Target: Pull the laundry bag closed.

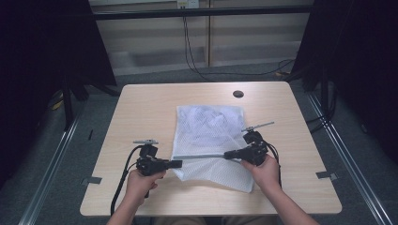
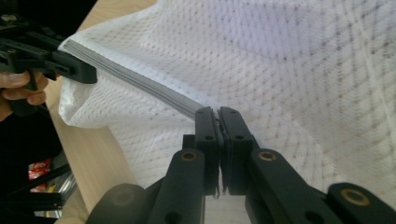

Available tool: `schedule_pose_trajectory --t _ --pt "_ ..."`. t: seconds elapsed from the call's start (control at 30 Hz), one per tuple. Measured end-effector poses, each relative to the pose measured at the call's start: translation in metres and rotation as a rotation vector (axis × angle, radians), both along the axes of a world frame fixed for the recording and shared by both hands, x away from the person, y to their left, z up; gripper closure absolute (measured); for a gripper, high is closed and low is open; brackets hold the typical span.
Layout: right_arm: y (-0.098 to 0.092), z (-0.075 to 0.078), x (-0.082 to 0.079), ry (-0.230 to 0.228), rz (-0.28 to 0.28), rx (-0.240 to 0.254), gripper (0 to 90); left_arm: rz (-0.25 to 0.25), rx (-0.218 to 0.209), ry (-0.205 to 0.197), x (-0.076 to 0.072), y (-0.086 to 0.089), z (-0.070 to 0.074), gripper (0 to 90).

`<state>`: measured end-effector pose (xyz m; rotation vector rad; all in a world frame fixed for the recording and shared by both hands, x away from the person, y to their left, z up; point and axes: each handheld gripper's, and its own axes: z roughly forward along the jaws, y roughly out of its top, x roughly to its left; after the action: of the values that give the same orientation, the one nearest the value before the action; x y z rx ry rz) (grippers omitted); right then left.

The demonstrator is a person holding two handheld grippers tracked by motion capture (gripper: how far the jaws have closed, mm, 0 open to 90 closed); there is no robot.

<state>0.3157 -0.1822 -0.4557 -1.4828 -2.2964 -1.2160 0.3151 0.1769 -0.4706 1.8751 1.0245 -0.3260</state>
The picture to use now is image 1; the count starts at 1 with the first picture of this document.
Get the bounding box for grey tape piece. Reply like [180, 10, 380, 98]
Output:
[315, 171, 339, 182]
[81, 176, 103, 186]

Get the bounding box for black horizontal bar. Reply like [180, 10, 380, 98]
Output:
[93, 5, 314, 21]

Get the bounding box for metal floor rail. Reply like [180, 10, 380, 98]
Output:
[305, 92, 394, 225]
[18, 113, 83, 225]

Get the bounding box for person's right hand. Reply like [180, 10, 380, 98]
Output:
[240, 155, 282, 195]

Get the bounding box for black wall cables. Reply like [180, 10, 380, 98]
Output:
[182, 15, 296, 83]

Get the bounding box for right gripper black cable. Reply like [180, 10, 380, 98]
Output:
[263, 141, 283, 189]

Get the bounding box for black floor cables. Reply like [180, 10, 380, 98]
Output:
[305, 87, 340, 134]

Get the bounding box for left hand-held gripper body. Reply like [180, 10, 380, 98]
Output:
[132, 139, 171, 177]

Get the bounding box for person's left hand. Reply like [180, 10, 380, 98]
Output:
[125, 170, 166, 207]

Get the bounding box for black metal stand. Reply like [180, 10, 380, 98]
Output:
[320, 67, 333, 122]
[60, 73, 75, 132]

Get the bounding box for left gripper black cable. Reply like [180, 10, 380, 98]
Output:
[110, 144, 144, 218]

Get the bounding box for yellow floor object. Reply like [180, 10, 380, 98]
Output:
[49, 90, 66, 112]

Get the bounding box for white mesh laundry bag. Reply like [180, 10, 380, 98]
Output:
[171, 104, 255, 194]

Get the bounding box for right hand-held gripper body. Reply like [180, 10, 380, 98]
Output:
[239, 121, 276, 167]

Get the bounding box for dark curtain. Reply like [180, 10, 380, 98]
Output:
[291, 0, 398, 164]
[0, 0, 117, 192]

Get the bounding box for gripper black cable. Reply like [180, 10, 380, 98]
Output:
[263, 141, 283, 189]
[110, 144, 144, 218]

